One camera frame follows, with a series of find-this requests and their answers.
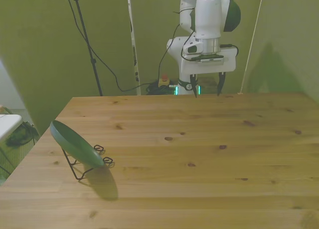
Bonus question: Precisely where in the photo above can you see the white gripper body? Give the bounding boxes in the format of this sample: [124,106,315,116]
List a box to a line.
[180,47,237,75]

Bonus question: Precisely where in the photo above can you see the white folding table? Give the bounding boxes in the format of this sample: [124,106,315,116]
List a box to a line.
[0,114,23,176]

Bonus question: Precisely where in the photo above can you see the black tripod cable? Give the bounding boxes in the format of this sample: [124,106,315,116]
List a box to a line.
[64,0,160,93]

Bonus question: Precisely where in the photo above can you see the dark cable heap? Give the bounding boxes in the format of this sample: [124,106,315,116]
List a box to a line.
[5,121,40,148]

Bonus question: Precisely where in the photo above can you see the green round plate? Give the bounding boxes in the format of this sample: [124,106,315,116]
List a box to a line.
[49,120,106,168]

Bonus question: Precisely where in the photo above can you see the black tripod stand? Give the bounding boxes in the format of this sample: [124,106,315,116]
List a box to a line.
[63,0,104,97]

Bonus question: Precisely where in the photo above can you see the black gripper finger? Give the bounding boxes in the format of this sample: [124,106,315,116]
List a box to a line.
[189,74,198,99]
[216,72,226,97]

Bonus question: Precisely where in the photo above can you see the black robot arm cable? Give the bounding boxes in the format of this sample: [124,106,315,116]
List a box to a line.
[157,10,195,86]

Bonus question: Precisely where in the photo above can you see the white partition edge strip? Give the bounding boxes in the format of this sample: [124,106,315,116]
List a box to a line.
[126,0,142,96]

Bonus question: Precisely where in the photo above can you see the white hanging cord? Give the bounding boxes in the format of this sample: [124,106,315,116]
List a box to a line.
[238,0,265,95]

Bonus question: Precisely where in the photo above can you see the yellow emergency stop button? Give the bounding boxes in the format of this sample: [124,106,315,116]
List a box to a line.
[158,75,170,88]

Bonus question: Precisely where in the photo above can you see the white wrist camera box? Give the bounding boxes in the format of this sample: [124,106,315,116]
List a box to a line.
[194,54,224,64]

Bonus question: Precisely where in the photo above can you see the black cable bundle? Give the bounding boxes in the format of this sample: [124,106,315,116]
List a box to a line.
[145,82,175,96]

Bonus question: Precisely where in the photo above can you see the black wire plate stand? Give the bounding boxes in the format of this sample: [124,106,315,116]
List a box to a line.
[61,144,114,181]

